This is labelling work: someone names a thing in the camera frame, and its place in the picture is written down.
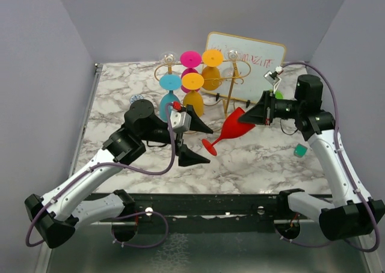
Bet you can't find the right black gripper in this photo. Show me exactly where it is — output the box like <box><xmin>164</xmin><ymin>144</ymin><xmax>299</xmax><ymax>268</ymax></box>
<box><xmin>238</xmin><ymin>90</ymin><xmax>304</xmax><ymax>125</ymax></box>

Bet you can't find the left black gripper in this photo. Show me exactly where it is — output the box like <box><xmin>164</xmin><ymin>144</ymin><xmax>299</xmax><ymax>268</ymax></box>
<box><xmin>140</xmin><ymin>106</ymin><xmax>214</xmax><ymax>167</ymax></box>

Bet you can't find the green wine glass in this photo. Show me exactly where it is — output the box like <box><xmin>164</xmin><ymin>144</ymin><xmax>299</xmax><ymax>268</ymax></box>
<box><xmin>275</xmin><ymin>90</ymin><xmax>284</xmax><ymax>99</ymax></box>

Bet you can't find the red wine glass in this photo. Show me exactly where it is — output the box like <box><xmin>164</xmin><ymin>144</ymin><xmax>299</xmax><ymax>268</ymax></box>
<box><xmin>202</xmin><ymin>107</ymin><xmax>255</xmax><ymax>156</ymax></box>

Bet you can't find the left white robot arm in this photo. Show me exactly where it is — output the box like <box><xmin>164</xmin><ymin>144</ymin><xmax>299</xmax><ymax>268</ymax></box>
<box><xmin>25</xmin><ymin>99</ymin><xmax>213</xmax><ymax>248</ymax></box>

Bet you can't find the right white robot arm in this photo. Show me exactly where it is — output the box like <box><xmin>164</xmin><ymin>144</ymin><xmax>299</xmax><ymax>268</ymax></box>
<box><xmin>238</xmin><ymin>75</ymin><xmax>384</xmax><ymax>241</ymax></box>

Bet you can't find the front yellow wine glass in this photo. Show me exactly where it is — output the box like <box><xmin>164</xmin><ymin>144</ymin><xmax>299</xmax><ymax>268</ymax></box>
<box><xmin>182</xmin><ymin>73</ymin><xmax>204</xmax><ymax>117</ymax></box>

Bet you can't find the blue wine glass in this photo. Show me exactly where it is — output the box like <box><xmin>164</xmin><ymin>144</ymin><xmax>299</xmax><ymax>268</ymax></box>
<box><xmin>159</xmin><ymin>74</ymin><xmax>182</xmax><ymax>121</ymax></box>

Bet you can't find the right clear wine glass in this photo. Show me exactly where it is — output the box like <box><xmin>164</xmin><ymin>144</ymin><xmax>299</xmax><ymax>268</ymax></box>
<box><xmin>221</xmin><ymin>48</ymin><xmax>242</xmax><ymax>78</ymax></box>

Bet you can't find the clear wine glass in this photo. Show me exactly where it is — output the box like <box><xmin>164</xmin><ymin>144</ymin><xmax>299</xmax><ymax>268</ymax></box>
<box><xmin>159</xmin><ymin>51</ymin><xmax>179</xmax><ymax>66</ymax></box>
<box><xmin>221</xmin><ymin>48</ymin><xmax>242</xmax><ymax>78</ymax></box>

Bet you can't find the back orange wine glass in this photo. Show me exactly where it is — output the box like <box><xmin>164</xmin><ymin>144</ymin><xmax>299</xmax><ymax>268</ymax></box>
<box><xmin>201</xmin><ymin>49</ymin><xmax>223</xmax><ymax>91</ymax></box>

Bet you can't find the pink wine glass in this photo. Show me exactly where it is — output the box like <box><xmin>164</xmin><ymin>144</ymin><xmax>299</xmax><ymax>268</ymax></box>
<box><xmin>180</xmin><ymin>51</ymin><xmax>202</xmax><ymax>78</ymax></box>

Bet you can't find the left clear wine glass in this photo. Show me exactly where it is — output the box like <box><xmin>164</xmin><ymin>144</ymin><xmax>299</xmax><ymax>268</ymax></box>
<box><xmin>159</xmin><ymin>51</ymin><xmax>179</xmax><ymax>66</ymax></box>

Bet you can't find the gold framed whiteboard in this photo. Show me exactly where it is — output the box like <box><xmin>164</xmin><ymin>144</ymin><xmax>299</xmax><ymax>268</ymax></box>
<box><xmin>206</xmin><ymin>32</ymin><xmax>286</xmax><ymax>103</ymax></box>

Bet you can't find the teal green cube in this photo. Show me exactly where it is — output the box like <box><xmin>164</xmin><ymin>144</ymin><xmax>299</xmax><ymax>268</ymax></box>
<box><xmin>294</xmin><ymin>144</ymin><xmax>307</xmax><ymax>158</ymax></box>

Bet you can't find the blue patterned small jar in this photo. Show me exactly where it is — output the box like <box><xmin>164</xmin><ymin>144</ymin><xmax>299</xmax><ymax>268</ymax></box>
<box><xmin>129</xmin><ymin>94</ymin><xmax>144</xmax><ymax>104</ymax></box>

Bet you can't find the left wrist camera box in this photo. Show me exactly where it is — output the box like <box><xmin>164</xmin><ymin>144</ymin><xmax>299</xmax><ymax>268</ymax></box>
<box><xmin>170</xmin><ymin>110</ymin><xmax>191</xmax><ymax>133</ymax></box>

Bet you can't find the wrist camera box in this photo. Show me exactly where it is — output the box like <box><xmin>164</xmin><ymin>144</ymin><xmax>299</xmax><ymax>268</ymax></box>
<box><xmin>170</xmin><ymin>110</ymin><xmax>191</xmax><ymax>133</ymax></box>
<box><xmin>263</xmin><ymin>66</ymin><xmax>283</xmax><ymax>94</ymax></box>

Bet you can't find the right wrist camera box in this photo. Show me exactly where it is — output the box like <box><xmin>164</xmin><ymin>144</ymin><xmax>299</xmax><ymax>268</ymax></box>
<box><xmin>263</xmin><ymin>66</ymin><xmax>283</xmax><ymax>94</ymax></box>

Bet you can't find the gold wire glass rack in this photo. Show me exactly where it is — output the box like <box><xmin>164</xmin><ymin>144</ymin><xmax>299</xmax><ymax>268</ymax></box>
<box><xmin>154</xmin><ymin>49</ymin><xmax>251</xmax><ymax>117</ymax></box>

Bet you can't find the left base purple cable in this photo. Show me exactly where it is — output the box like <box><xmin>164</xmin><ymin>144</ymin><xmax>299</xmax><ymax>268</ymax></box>
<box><xmin>110</xmin><ymin>210</ymin><xmax>170</xmax><ymax>249</ymax></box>

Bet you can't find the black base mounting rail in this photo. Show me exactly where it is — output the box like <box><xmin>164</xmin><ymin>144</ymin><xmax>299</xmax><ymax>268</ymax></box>
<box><xmin>87</xmin><ymin>191</ymin><xmax>313</xmax><ymax>235</ymax></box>

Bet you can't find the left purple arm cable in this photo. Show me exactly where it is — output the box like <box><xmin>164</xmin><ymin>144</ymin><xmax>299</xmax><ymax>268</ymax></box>
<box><xmin>25</xmin><ymin>102</ymin><xmax>181</xmax><ymax>247</ymax></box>

